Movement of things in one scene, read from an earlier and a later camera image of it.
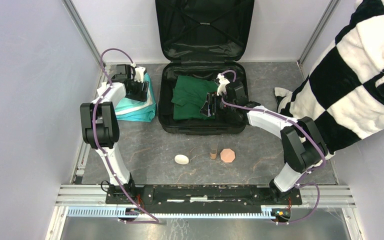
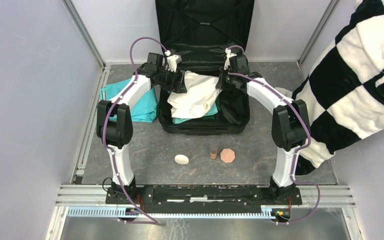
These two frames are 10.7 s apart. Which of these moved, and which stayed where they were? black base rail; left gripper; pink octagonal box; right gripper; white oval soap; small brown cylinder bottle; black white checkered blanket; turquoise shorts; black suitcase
Moved: right gripper; left gripper
Stayed: black white checkered blanket; turquoise shorts; small brown cylinder bottle; black base rail; pink octagonal box; white oval soap; black suitcase
